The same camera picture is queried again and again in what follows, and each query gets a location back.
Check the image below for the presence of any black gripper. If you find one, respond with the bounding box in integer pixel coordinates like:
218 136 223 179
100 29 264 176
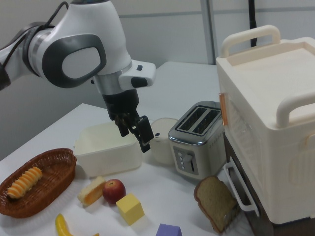
102 88 155 153

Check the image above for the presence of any purple cube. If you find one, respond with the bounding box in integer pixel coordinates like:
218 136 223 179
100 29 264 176
156 223 183 236

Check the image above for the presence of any yellow cube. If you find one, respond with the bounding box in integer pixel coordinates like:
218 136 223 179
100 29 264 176
115 193 145 226

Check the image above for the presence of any open white plastic box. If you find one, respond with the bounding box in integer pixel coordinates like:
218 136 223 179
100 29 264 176
73 122 143 177

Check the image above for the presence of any white lidded container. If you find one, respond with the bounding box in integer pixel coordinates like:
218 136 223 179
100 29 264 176
149 117 179 166

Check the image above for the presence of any red apple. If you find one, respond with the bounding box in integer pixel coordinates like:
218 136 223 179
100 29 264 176
102 178 126 205

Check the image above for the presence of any silver two-slot toaster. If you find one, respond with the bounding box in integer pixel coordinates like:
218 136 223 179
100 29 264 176
168 100 228 181

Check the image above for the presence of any cream sandwich cake slice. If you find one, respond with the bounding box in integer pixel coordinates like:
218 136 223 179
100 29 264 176
77 176 107 207

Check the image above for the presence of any brown wicker basket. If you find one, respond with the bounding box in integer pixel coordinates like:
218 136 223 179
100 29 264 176
0 147 77 219

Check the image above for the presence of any brown bread slice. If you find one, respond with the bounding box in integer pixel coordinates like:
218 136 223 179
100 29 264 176
193 175 238 234

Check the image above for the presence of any yellow banana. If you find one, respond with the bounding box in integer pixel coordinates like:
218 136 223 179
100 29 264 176
55 213 100 236

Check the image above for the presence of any orange striped bread roll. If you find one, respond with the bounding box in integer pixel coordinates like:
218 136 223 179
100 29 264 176
6 166 43 199

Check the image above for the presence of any cream toy oven cabinet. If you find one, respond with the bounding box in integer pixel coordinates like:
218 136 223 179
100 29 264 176
216 24 315 226

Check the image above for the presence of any black pole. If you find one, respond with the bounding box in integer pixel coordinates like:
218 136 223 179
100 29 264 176
247 0 258 49

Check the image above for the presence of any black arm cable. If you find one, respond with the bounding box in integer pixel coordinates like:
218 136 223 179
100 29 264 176
0 1 71 91

